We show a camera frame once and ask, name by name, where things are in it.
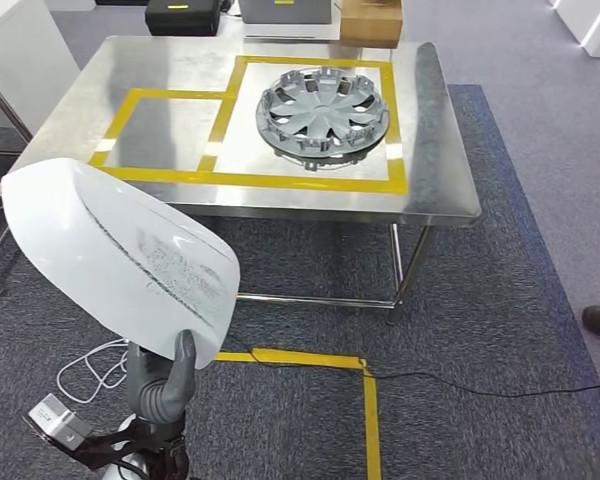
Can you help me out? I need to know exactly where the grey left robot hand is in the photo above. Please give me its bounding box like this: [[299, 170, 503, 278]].
[[126, 329, 197, 425]]

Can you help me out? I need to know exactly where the white curved panel part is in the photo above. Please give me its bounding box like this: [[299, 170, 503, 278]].
[[0, 157, 241, 371]]

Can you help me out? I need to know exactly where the stainless steel workbench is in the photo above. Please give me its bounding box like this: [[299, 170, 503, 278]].
[[0, 0, 81, 296]]

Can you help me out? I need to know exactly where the stainless steel table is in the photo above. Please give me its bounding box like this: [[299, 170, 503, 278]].
[[0, 36, 483, 326]]

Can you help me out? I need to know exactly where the grey wheel hubcap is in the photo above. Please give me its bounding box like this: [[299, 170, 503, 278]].
[[255, 64, 391, 174]]

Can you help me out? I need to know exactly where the black carrying case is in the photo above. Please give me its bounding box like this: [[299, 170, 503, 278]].
[[145, 0, 222, 38]]

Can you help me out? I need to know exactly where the white desk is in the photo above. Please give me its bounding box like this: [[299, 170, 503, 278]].
[[219, 0, 396, 62]]

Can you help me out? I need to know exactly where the silver flat device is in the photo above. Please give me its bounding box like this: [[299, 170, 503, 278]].
[[243, 24, 342, 42]]

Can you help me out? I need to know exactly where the grey laptop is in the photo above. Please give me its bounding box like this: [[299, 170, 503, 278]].
[[238, 0, 332, 26]]

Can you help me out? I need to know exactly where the brown cardboard box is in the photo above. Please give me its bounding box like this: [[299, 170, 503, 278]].
[[339, 0, 403, 50]]

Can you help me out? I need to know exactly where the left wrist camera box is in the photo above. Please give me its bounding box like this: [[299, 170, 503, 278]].
[[24, 394, 93, 453]]

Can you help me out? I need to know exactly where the white lit wall block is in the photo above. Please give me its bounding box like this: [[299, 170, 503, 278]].
[[550, 0, 600, 61]]

